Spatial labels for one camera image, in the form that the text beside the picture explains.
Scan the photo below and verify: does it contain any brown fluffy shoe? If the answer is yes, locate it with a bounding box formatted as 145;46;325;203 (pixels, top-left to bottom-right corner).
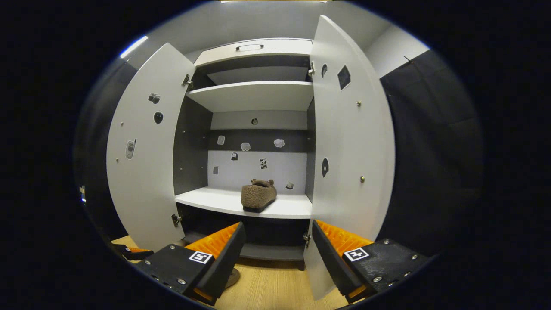
224;268;241;289
241;179;277;213

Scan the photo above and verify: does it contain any white cabinet drawer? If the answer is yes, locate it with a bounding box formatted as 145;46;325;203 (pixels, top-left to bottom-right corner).
194;39;313;67

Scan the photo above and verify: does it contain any white shoe cabinet door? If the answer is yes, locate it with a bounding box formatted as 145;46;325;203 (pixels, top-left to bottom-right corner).
303;15;396;301
106;42;196;252

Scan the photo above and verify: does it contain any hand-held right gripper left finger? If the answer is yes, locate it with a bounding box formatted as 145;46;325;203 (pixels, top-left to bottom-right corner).
133;222;247;306

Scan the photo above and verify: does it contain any ceiling light panel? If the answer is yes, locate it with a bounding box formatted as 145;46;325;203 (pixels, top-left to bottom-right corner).
120;36;148;59

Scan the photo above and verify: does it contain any white cabinet shelf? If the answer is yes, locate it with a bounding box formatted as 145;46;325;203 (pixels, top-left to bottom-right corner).
186;81;314;113
175;186;313;219

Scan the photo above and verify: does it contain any white shoe cabinet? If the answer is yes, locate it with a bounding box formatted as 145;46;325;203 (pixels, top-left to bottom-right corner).
173;39;317;262

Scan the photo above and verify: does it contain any black backdrop cloth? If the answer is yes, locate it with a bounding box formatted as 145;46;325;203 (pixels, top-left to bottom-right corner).
379;50;485;259

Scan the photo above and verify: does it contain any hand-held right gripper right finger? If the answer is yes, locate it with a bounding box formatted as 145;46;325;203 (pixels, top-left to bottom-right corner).
311;220;431;304

